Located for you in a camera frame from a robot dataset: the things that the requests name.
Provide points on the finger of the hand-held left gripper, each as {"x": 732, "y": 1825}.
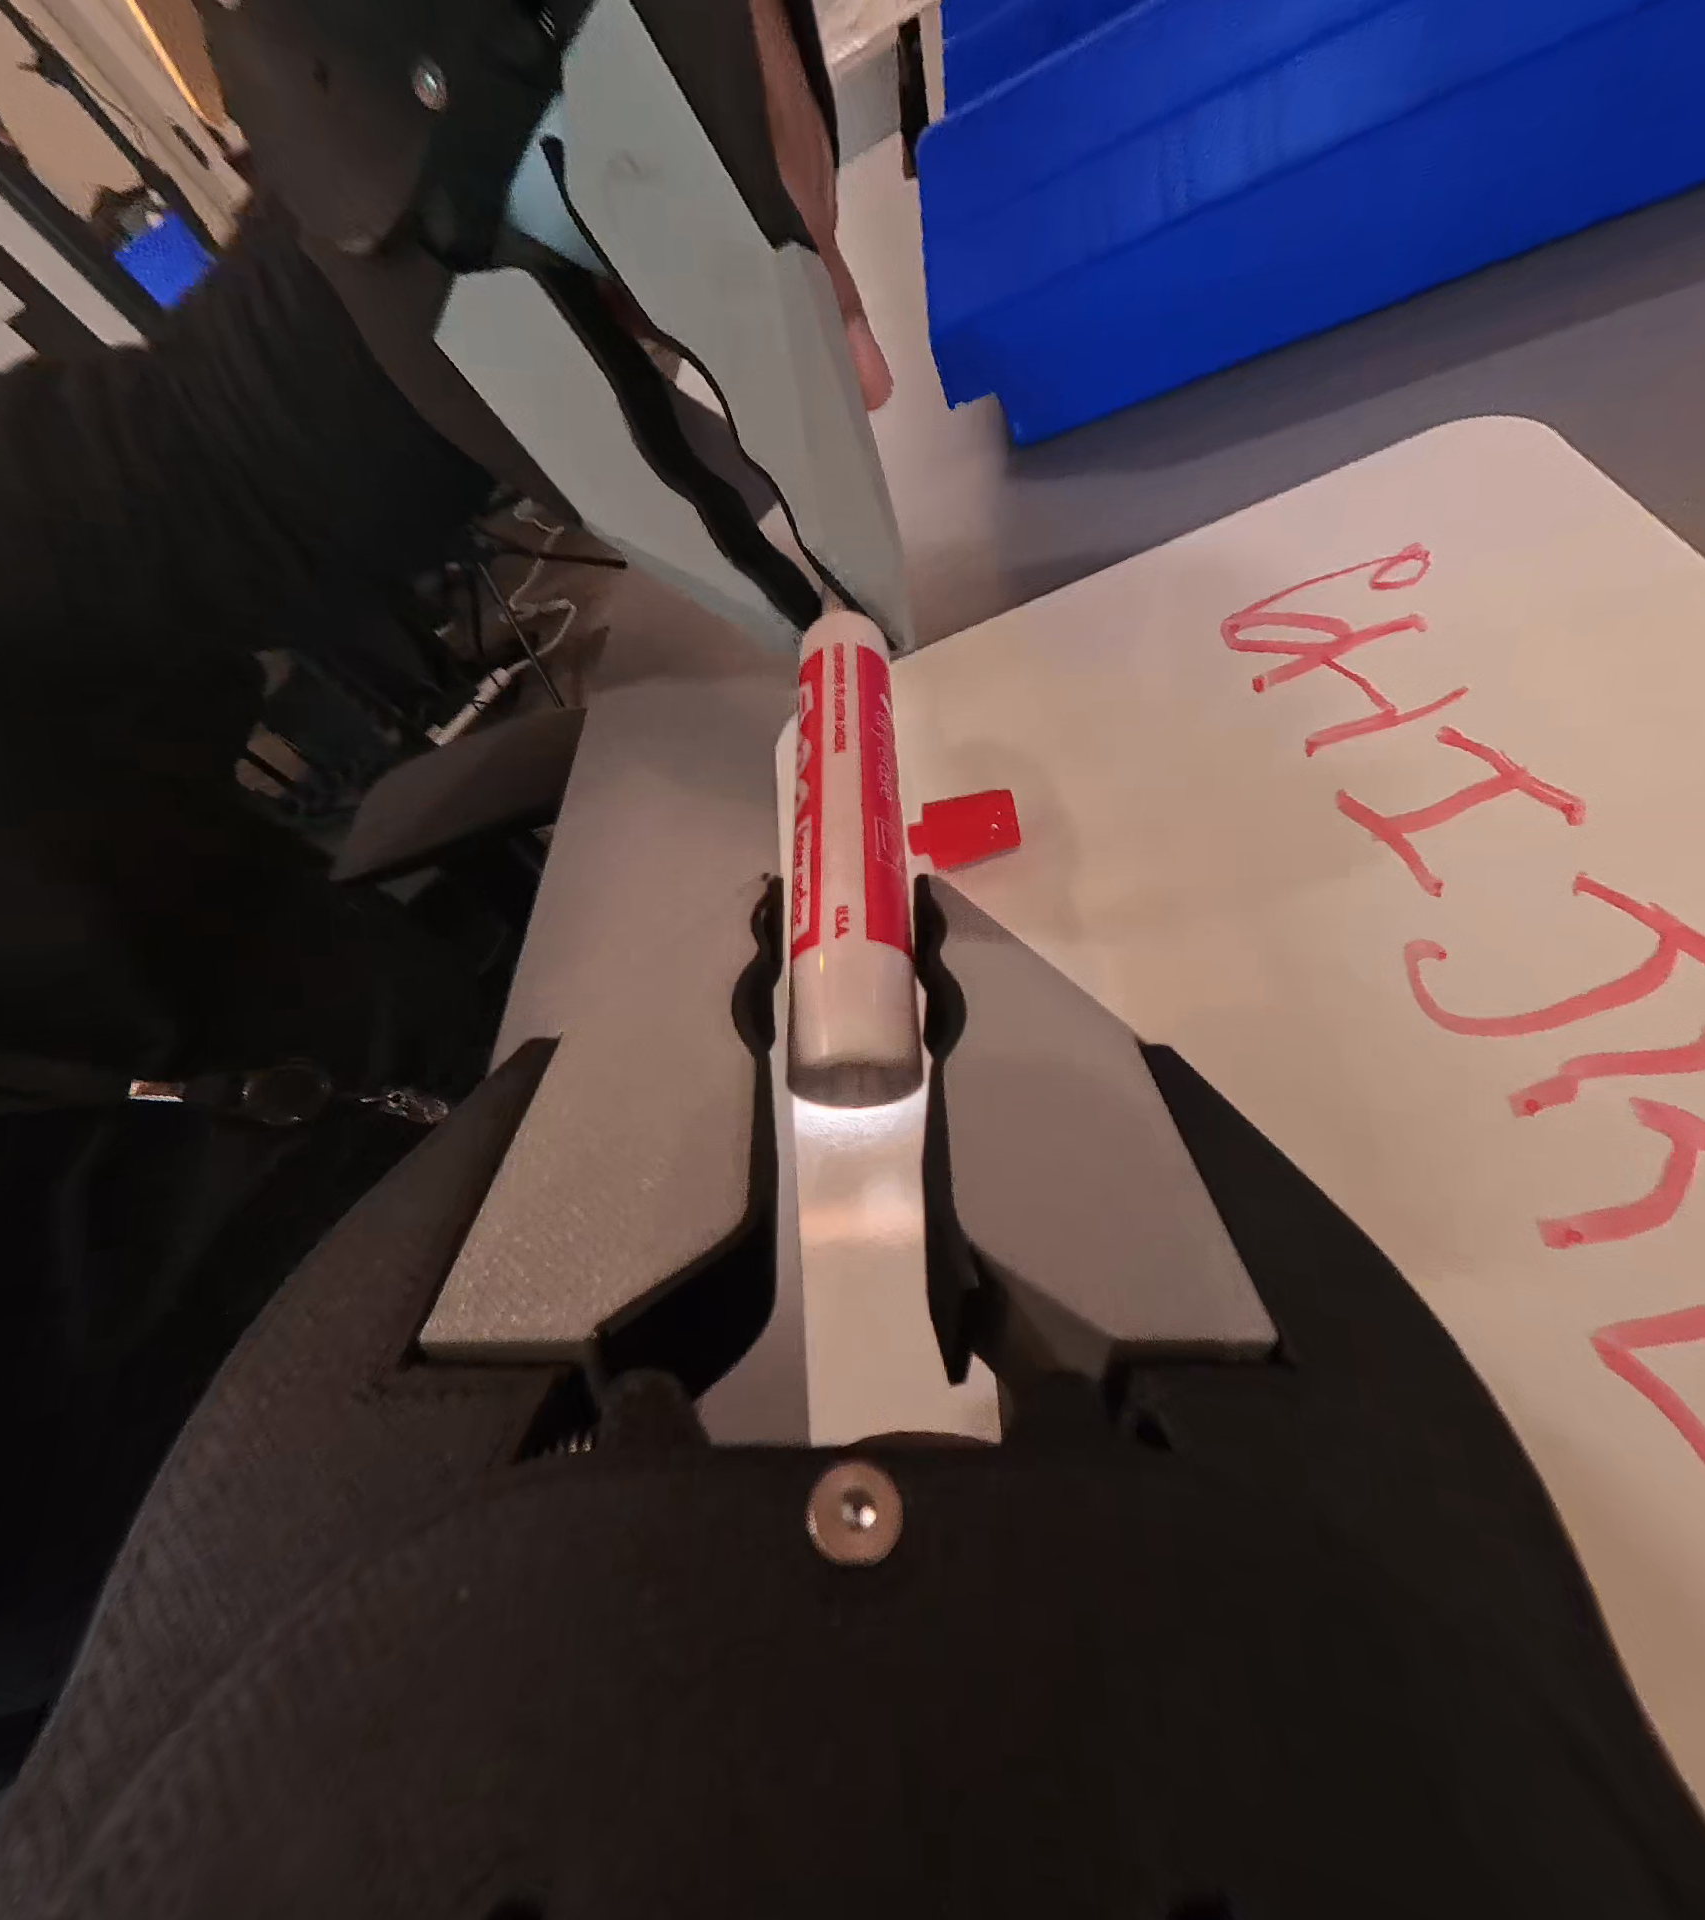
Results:
{"x": 567, "y": 434}
{"x": 732, "y": 226}

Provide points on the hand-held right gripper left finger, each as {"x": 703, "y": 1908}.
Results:
{"x": 595, "y": 1185}

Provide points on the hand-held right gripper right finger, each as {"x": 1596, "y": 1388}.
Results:
{"x": 1093, "y": 1185}

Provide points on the white whiteboard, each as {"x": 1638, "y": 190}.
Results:
{"x": 1167, "y": 1052}

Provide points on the red marker cap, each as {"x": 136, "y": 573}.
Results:
{"x": 965, "y": 829}

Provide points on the red and white marker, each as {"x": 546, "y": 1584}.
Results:
{"x": 853, "y": 841}

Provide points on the person's left hand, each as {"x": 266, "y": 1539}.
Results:
{"x": 830, "y": 226}

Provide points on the small blue bin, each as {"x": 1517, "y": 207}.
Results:
{"x": 165, "y": 258}

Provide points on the black badge reel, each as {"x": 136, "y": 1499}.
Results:
{"x": 292, "y": 1091}

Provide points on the person's black top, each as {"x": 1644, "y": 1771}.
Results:
{"x": 117, "y": 751}

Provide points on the blue plastic bin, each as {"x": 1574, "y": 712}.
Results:
{"x": 1316, "y": 180}

